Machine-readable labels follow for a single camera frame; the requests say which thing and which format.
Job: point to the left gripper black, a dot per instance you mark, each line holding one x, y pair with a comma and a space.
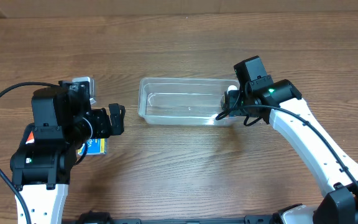
111, 118

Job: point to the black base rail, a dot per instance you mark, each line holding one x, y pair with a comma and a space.
106, 218

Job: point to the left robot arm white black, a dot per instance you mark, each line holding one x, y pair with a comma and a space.
42, 164

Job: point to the dark bottle white cap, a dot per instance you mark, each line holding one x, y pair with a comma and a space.
229, 98

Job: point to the red white small box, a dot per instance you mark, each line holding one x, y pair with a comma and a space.
30, 139

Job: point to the white Hansaplast plaster box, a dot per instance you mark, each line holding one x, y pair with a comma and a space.
90, 86

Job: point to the blue yellow VapoDrops box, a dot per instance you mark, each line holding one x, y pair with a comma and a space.
97, 146

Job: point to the clear plastic container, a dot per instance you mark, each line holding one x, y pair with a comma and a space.
184, 101

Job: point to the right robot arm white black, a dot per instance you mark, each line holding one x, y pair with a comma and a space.
282, 106

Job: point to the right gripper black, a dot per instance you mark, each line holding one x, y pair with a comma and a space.
238, 111

